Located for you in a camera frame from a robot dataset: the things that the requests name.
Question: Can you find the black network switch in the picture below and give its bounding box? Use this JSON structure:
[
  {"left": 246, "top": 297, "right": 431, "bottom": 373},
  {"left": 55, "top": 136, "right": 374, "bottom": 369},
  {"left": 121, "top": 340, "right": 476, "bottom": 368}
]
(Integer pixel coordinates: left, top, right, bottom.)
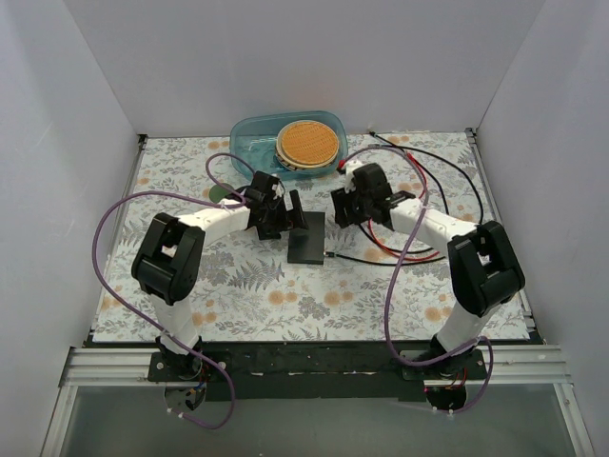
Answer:
[{"left": 287, "top": 211, "right": 325, "bottom": 266}]

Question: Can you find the black cable with plug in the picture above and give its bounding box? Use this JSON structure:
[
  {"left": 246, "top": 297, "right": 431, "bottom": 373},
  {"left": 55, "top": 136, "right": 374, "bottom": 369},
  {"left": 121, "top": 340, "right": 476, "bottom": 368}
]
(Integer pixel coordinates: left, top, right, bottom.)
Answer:
[{"left": 323, "top": 130, "right": 484, "bottom": 264}]

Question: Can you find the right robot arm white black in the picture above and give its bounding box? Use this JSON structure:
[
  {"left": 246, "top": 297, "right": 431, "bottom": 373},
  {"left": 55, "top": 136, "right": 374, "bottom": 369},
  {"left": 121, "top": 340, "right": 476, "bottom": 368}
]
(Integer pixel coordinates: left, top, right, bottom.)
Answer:
[{"left": 331, "top": 161, "right": 525, "bottom": 379}]

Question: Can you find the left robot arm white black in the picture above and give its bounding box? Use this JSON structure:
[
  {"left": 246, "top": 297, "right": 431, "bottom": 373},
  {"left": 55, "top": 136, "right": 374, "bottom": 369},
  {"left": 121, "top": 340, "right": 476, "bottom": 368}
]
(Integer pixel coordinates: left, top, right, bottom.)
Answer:
[{"left": 131, "top": 171, "right": 308, "bottom": 381}]

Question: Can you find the floral table mat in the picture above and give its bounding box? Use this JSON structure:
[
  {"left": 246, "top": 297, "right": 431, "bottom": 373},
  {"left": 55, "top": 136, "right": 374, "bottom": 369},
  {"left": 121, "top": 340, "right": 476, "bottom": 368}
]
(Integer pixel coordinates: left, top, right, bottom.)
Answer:
[{"left": 91, "top": 132, "right": 532, "bottom": 343}]

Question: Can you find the green cup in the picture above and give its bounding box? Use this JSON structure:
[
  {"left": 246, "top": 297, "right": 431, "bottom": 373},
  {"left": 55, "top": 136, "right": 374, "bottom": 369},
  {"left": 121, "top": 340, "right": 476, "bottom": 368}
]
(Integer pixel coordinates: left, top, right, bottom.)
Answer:
[{"left": 207, "top": 183, "right": 234, "bottom": 203}]

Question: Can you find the blue plastic container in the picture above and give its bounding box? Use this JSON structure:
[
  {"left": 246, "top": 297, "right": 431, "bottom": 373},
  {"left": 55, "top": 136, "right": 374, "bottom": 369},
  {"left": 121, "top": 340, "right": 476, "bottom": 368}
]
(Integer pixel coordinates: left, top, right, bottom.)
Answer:
[{"left": 230, "top": 110, "right": 347, "bottom": 180}]

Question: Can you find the round woven coaster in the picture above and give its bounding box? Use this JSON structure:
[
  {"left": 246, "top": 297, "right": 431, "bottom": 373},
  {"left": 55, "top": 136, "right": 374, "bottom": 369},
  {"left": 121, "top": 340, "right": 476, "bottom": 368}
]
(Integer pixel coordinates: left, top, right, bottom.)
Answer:
[{"left": 276, "top": 120, "right": 340, "bottom": 169}]

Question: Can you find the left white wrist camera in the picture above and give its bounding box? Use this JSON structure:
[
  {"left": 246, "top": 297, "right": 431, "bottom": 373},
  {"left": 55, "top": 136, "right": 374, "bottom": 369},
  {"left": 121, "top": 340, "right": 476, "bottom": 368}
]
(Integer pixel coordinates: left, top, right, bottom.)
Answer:
[{"left": 271, "top": 183, "right": 285, "bottom": 199}]

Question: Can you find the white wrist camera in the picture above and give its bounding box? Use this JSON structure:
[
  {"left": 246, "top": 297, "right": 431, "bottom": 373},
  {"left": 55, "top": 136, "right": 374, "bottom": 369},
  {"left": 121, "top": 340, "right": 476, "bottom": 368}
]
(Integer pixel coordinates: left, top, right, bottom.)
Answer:
[
  {"left": 343, "top": 160, "right": 363, "bottom": 193},
  {"left": 271, "top": 183, "right": 285, "bottom": 199}
]

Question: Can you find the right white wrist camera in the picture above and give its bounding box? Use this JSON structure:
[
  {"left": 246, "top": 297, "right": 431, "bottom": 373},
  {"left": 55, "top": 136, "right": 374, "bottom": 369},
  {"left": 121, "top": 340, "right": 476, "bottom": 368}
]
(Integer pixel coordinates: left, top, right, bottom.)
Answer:
[{"left": 343, "top": 160, "right": 363, "bottom": 193}]

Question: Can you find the red cable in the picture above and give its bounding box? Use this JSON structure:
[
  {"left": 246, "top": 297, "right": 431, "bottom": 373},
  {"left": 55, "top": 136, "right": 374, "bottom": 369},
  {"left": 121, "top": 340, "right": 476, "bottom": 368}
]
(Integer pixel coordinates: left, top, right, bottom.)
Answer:
[{"left": 337, "top": 148, "right": 439, "bottom": 261}]

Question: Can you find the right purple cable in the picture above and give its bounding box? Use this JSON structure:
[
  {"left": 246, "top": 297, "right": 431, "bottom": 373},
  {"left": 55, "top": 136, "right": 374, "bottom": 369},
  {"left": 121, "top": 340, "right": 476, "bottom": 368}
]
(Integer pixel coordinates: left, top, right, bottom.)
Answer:
[{"left": 342, "top": 146, "right": 493, "bottom": 414}]

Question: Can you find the purple cable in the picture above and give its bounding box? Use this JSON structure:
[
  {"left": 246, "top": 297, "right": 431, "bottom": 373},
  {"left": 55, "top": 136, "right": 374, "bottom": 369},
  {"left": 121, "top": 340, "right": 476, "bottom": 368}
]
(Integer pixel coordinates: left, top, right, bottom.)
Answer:
[
  {"left": 93, "top": 152, "right": 258, "bottom": 429},
  {"left": 342, "top": 146, "right": 493, "bottom": 414}
]

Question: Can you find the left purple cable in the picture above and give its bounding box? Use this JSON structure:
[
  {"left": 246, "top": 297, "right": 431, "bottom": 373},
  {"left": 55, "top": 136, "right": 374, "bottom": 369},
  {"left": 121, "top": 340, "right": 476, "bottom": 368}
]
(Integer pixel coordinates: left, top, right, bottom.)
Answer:
[{"left": 93, "top": 152, "right": 258, "bottom": 429}]

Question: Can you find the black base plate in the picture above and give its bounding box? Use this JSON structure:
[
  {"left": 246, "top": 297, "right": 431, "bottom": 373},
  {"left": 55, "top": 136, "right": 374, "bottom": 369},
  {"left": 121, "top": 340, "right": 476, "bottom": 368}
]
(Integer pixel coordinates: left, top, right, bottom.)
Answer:
[{"left": 147, "top": 340, "right": 488, "bottom": 404}]

